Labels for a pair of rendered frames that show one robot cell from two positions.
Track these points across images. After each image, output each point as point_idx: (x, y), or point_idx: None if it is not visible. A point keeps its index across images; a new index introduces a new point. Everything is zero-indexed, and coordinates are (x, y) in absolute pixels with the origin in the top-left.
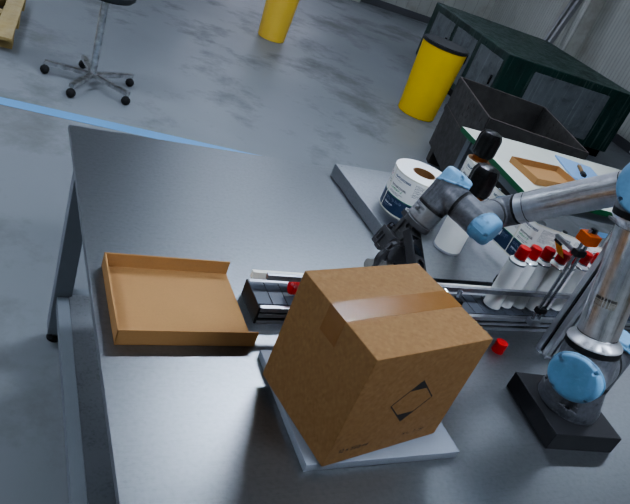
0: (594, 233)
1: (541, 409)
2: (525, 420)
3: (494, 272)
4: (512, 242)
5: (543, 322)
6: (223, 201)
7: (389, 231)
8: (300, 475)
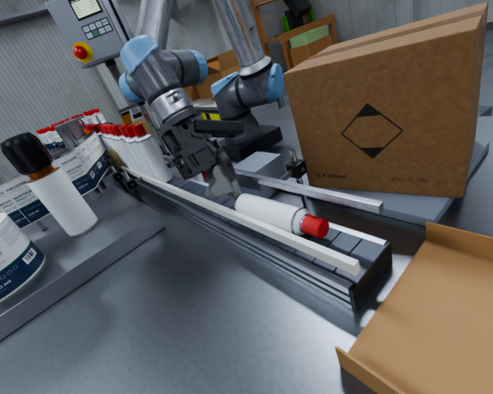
0: None
1: (264, 134)
2: (268, 148)
3: (109, 198)
4: (76, 185)
5: None
6: None
7: (194, 144)
8: None
